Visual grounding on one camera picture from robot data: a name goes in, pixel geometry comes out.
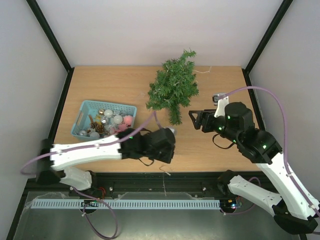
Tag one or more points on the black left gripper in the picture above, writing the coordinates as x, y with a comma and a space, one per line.
167, 158

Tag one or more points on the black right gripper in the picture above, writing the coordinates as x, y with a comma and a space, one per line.
205, 121

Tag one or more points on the small green christmas tree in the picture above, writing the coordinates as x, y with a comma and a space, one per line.
174, 86

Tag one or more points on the pine cone ornament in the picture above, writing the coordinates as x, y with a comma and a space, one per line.
99, 128

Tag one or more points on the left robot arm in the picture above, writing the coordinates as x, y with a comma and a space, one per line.
60, 160

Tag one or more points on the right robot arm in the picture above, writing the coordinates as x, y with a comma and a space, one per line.
292, 207

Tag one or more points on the pink pompom ornament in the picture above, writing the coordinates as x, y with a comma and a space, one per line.
128, 120

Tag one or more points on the pink felt ornament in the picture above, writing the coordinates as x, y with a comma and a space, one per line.
120, 128

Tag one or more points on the white frosted ball ornament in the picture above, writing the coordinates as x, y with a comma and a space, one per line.
108, 113

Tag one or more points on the light blue plastic basket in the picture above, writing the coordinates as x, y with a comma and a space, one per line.
92, 107

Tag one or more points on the silver ball ornament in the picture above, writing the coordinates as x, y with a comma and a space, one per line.
83, 133

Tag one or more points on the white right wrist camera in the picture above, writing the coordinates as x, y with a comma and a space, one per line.
220, 100

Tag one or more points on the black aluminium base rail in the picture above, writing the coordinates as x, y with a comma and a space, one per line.
112, 185

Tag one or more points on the light blue cable duct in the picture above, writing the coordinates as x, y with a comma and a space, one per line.
127, 204

